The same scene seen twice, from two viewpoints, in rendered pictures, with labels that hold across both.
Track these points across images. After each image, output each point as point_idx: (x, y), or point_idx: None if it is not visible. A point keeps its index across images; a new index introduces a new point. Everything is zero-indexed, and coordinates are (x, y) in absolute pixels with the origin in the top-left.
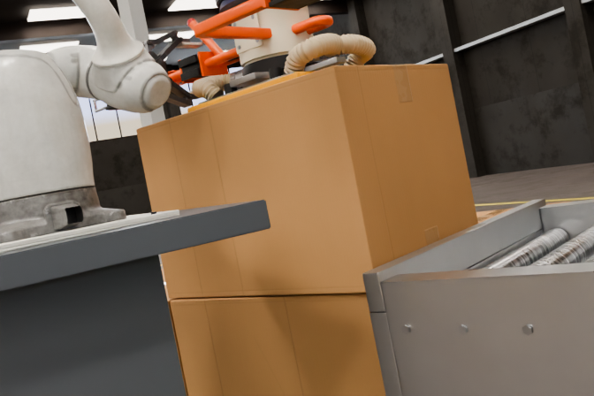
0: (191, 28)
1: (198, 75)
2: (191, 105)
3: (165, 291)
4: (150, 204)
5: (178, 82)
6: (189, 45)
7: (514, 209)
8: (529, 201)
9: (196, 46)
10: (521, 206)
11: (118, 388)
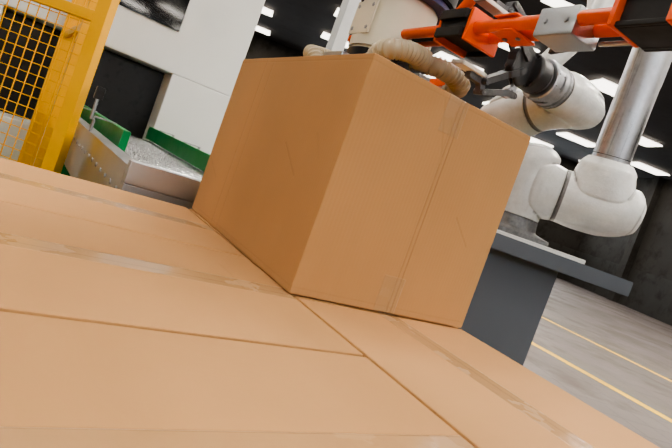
0: None
1: (469, 57)
2: (473, 93)
3: (478, 355)
4: (499, 222)
5: (508, 41)
6: (489, 11)
7: (186, 176)
8: (145, 164)
9: (482, 4)
10: (169, 171)
11: None
